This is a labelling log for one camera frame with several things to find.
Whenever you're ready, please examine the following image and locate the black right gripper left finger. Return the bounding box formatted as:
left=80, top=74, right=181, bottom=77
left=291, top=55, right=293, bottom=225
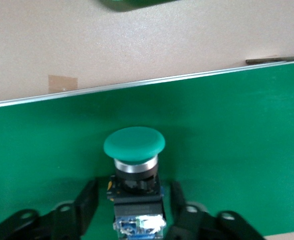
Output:
left=0, top=178, right=99, bottom=240

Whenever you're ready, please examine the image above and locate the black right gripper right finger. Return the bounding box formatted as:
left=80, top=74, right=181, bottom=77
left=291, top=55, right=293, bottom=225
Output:
left=166, top=181, right=264, bottom=240

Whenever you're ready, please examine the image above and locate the green mushroom push button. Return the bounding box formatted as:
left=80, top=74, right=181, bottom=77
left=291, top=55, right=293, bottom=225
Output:
left=103, top=127, right=167, bottom=240

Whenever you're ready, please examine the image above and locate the green conveyor belt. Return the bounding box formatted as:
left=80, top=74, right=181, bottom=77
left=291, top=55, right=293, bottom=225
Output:
left=0, top=51, right=294, bottom=240

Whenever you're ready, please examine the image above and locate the brown tape piece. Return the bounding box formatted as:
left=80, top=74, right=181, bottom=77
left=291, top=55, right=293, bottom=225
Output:
left=48, top=74, right=79, bottom=95

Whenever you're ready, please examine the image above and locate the green plastic tray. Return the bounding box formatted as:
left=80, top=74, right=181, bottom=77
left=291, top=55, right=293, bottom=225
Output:
left=98, top=0, right=181, bottom=13

